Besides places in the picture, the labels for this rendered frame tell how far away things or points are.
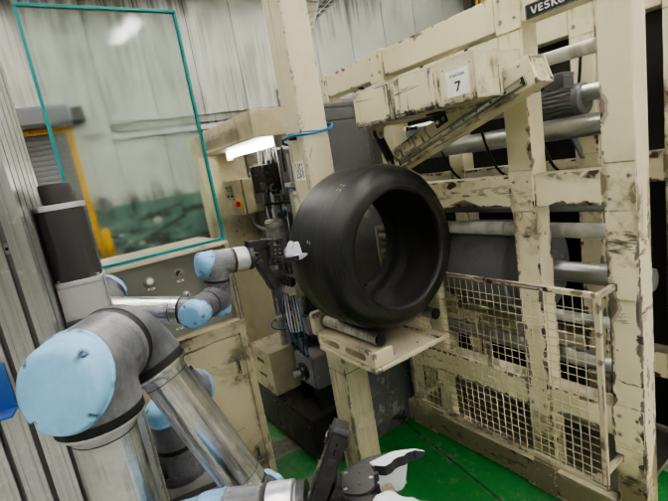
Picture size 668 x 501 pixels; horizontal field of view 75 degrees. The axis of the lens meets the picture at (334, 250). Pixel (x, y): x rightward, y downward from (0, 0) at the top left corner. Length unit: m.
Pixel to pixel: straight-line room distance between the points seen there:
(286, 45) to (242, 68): 9.38
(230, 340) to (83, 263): 1.16
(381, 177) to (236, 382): 1.17
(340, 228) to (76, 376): 0.95
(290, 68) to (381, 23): 11.22
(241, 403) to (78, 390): 1.58
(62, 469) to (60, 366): 0.44
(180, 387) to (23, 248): 0.37
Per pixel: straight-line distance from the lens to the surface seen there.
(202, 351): 2.03
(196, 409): 0.80
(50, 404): 0.66
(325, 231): 1.40
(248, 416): 2.22
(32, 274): 0.93
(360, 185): 1.45
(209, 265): 1.28
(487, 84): 1.53
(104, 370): 0.63
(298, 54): 1.84
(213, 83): 10.96
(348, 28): 12.46
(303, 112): 1.79
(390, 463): 0.75
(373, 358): 1.55
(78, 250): 1.00
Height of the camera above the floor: 1.52
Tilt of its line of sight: 11 degrees down
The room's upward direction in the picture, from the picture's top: 10 degrees counter-clockwise
